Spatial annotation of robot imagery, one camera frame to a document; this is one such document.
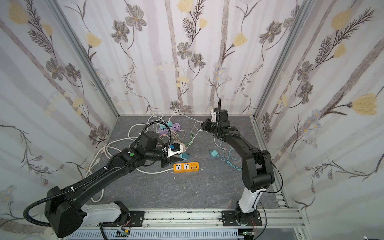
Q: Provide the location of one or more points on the purple power strip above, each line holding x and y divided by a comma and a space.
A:
175, 127

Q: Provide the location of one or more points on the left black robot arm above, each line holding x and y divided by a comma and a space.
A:
63, 210

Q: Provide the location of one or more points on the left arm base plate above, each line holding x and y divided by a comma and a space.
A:
136, 219

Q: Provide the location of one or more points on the orange power strip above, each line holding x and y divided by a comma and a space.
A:
186, 167

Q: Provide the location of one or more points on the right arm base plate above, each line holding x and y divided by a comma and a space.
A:
236, 218

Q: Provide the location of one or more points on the white vented cable duct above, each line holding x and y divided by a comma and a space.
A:
179, 234

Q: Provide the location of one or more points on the aluminium front rail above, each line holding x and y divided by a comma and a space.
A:
190, 219

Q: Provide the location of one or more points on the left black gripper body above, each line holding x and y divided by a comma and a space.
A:
166, 159

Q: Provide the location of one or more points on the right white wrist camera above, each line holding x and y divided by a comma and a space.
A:
213, 115

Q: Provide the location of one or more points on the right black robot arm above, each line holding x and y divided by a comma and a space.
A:
257, 165

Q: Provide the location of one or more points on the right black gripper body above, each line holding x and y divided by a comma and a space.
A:
221, 117

